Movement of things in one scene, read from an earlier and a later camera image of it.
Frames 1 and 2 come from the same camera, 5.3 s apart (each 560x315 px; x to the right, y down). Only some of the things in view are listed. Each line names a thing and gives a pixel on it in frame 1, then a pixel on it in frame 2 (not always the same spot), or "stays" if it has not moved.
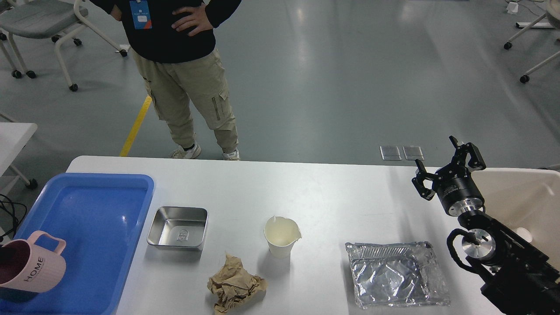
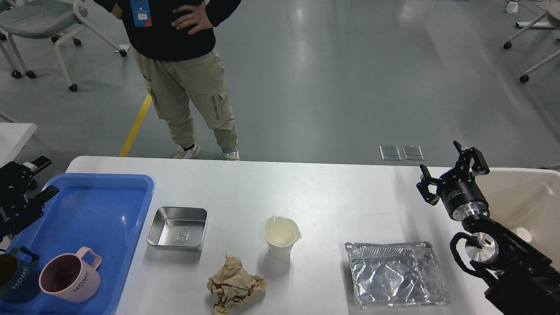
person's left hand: x=198 y=19 stays
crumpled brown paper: x=234 y=287 stays
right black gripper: x=454 y=184 stays
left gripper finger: x=7 y=255 to x=16 y=211
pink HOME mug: x=25 y=266 to x=68 y=277
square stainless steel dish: x=178 y=226 stays
